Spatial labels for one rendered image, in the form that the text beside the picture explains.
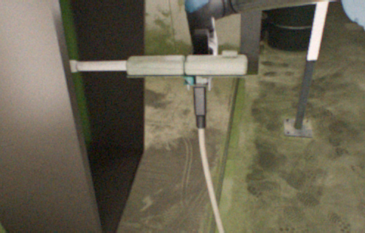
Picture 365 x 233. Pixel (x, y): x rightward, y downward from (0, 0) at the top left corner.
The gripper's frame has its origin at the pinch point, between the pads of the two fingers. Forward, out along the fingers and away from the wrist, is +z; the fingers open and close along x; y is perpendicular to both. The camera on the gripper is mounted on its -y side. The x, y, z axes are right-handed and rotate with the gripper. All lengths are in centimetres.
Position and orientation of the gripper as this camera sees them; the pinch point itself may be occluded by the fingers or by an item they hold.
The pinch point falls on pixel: (197, 77)
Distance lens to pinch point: 72.5
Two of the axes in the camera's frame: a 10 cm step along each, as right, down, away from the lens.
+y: 0.6, 8.4, 5.3
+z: -1.3, 5.4, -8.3
